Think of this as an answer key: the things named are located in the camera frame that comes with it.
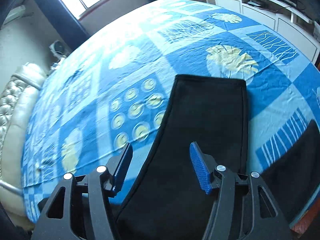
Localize white tv cabinet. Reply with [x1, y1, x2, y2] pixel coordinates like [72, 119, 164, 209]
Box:
[215, 0, 319, 65]

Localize small white fan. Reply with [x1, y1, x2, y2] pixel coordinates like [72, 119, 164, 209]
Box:
[49, 40, 70, 59]

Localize blue patterned bed sheet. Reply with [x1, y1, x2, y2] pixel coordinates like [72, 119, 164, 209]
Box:
[21, 0, 319, 222]

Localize dark blue curtain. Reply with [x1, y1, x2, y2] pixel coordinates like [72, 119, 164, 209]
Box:
[34, 0, 89, 51]

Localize black pants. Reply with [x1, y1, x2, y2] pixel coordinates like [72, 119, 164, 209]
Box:
[116, 74, 320, 240]

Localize white wall air conditioner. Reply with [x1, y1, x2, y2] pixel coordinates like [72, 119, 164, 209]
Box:
[3, 5, 25, 25]

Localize cream tufted leather headboard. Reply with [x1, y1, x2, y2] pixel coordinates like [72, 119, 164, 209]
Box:
[1, 63, 47, 230]

